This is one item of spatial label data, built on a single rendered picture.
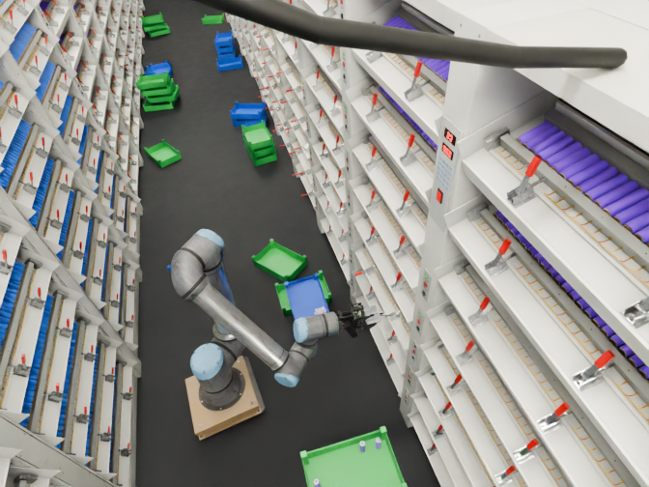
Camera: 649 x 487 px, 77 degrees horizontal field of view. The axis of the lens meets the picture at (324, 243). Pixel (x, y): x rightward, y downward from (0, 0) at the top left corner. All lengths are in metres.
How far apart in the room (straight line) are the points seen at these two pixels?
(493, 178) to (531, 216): 0.12
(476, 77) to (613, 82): 0.25
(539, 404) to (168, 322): 2.11
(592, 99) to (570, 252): 0.24
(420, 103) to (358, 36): 0.66
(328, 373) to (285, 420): 0.32
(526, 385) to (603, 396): 0.23
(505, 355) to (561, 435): 0.19
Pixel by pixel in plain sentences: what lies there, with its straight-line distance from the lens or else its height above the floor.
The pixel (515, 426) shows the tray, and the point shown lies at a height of 0.93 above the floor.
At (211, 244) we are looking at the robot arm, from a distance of 1.58.
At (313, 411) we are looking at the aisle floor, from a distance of 2.18.
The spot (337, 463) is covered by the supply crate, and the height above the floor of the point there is 0.48.
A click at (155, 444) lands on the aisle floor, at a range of 2.33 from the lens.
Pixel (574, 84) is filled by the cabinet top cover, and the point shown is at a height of 1.75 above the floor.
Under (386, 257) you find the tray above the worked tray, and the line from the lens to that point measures 1.72.
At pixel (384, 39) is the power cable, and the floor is 1.85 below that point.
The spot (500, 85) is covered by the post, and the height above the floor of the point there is 1.65.
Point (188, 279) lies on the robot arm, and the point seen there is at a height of 0.93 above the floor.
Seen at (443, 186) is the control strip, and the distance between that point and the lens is 1.00.
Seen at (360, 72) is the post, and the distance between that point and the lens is 1.53.
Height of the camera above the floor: 2.01
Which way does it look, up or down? 46 degrees down
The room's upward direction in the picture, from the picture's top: 6 degrees counter-clockwise
